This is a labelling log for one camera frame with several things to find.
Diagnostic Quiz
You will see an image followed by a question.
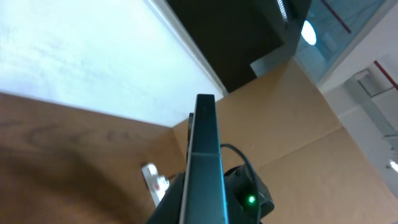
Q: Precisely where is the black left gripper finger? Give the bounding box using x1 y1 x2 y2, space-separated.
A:
146 172 185 224

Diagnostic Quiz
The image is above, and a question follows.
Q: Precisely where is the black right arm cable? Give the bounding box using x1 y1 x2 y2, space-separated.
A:
220 143 262 224

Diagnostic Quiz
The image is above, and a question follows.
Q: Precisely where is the gold Galaxy smartphone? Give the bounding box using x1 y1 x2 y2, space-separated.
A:
179 94 228 224

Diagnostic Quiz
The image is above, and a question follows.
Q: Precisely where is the white power strip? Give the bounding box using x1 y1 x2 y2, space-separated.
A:
141 163 170 207

